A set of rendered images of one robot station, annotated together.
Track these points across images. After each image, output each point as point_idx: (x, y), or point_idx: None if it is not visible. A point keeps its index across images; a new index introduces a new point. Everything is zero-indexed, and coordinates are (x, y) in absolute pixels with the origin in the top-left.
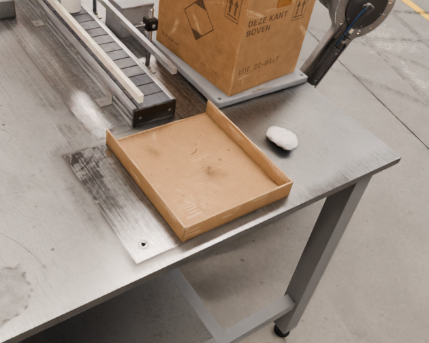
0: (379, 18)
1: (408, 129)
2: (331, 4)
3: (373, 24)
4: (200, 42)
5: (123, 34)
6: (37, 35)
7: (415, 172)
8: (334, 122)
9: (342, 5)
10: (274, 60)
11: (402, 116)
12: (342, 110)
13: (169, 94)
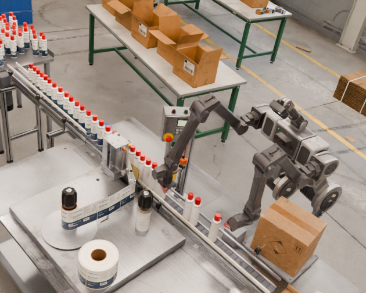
0: (334, 203)
1: (340, 225)
2: (312, 202)
3: (331, 206)
4: (278, 255)
5: (234, 246)
6: (199, 254)
7: (350, 255)
8: (337, 281)
9: (319, 204)
10: (308, 257)
11: (334, 215)
12: (337, 272)
13: (274, 285)
